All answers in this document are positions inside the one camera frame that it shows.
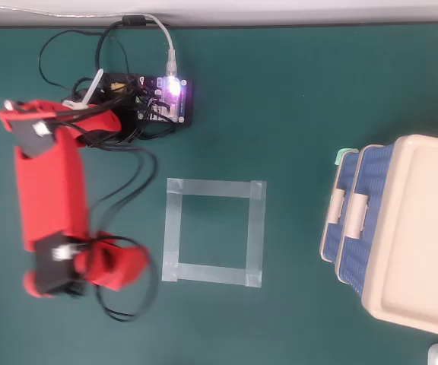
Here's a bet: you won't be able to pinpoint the red gripper housing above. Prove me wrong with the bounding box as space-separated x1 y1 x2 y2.
76 243 148 292

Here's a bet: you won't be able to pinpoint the blue woven drawer taped handle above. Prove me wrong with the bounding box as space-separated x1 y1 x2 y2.
319 146 360 264

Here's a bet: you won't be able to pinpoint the beige plastic drawer cabinet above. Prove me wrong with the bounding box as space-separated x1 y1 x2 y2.
361 133 438 341

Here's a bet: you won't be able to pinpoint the translucent tape strip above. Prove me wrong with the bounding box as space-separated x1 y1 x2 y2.
244 180 268 288
161 260 262 288
161 178 184 282
167 177 268 199

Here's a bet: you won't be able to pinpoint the controller board on black plate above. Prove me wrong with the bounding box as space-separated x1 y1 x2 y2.
103 71 195 130

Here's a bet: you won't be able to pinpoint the white zip tie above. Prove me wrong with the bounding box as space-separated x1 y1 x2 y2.
62 69 105 110

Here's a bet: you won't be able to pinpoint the green tape scrap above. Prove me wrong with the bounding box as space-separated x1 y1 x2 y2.
335 148 357 167

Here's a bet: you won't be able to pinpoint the black wrist servo cables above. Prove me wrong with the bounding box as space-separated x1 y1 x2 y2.
89 148 159 322

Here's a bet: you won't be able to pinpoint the black controller board with wires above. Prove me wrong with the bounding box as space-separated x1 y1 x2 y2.
119 75 178 141

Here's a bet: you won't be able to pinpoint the silver USB cable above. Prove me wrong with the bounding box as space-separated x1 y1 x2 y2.
0 2 180 77

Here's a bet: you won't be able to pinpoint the black power cable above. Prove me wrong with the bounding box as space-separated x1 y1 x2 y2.
38 14 148 92

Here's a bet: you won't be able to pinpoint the blue woven drawer plain handle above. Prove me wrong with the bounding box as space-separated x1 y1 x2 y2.
335 143 397 301

